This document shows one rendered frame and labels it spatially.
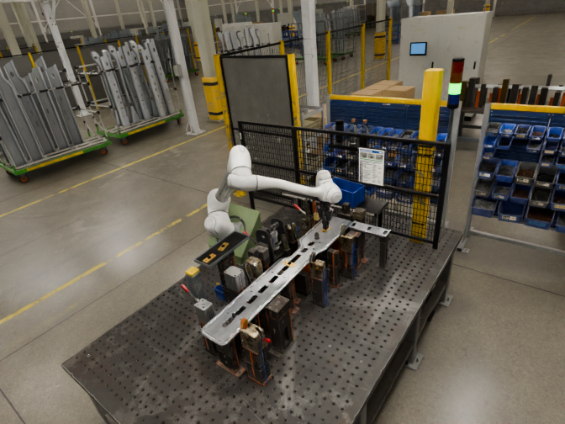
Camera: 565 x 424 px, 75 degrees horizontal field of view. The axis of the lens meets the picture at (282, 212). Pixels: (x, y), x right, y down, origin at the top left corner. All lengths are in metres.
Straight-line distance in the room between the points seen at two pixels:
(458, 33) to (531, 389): 6.75
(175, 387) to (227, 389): 0.29
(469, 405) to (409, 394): 0.38
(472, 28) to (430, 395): 6.94
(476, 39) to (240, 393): 7.64
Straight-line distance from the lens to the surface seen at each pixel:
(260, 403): 2.12
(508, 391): 3.21
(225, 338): 2.01
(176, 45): 8.99
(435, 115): 2.74
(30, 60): 14.05
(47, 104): 9.01
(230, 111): 5.23
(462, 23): 8.58
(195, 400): 2.21
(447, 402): 3.04
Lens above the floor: 2.44
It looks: 29 degrees down
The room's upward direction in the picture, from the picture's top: 6 degrees counter-clockwise
